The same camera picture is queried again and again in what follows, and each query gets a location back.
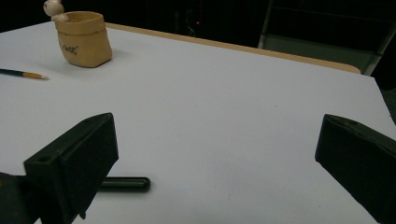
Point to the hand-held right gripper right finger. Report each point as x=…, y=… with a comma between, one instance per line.
x=361, y=161

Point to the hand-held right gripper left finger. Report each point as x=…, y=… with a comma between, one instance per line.
x=77, y=168

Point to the black and silver pen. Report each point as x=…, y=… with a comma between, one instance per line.
x=127, y=184

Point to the dark pencil with wooden tip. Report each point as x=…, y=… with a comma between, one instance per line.
x=18, y=73

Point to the tan pen holder with bear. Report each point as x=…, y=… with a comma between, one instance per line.
x=85, y=43

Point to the white table sheet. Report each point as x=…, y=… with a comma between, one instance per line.
x=202, y=109

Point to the white metal desk frame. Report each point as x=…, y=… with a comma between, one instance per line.
x=311, y=51

